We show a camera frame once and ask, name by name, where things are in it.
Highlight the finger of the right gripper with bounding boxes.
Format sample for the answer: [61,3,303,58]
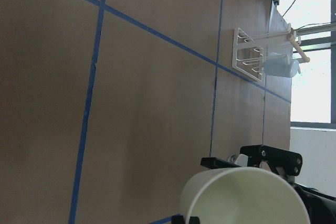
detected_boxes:
[200,157,240,169]

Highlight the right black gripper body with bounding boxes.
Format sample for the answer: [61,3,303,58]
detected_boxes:
[227,145,302,184]

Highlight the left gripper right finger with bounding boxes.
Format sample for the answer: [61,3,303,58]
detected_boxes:
[188,216,200,224]

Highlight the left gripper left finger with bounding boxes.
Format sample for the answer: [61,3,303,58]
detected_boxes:
[172,215,184,224]

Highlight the cream white plastic cup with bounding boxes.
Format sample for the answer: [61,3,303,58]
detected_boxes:
[180,167,310,223]

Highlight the light blue cup front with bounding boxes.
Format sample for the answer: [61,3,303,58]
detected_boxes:
[264,52,299,78]

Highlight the white wire cup rack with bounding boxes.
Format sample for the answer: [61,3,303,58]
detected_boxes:
[232,24,310,81]

